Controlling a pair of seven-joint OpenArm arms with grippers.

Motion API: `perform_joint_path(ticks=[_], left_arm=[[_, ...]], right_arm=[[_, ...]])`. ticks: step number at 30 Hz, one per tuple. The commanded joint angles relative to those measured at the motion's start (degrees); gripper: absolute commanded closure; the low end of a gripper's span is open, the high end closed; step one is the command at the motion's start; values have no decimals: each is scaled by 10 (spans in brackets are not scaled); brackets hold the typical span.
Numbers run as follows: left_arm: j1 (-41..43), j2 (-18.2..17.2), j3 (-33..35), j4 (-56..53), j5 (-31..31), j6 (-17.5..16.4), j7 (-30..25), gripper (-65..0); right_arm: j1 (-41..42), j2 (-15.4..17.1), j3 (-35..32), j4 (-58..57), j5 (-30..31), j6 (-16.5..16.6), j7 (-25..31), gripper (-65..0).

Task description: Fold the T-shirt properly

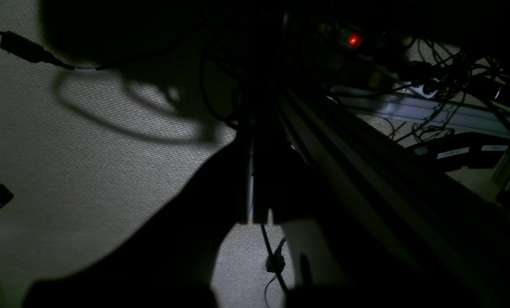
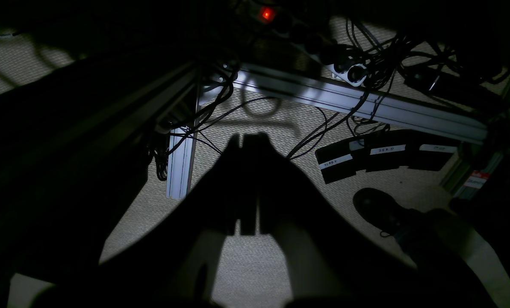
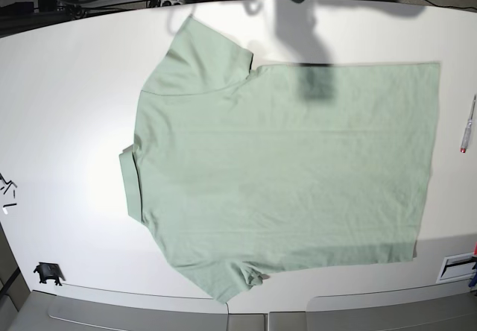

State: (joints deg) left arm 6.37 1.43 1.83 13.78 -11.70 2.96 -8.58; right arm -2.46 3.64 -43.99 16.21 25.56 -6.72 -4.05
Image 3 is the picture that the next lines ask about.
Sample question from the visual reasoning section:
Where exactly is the light green T-shirt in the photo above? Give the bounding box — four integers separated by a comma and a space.
119, 17, 440, 303

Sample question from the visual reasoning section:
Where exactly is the black clamp bracket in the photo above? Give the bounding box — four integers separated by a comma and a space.
34, 262, 66, 286

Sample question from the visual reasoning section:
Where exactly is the white power strip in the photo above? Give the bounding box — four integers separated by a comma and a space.
159, 0, 184, 7

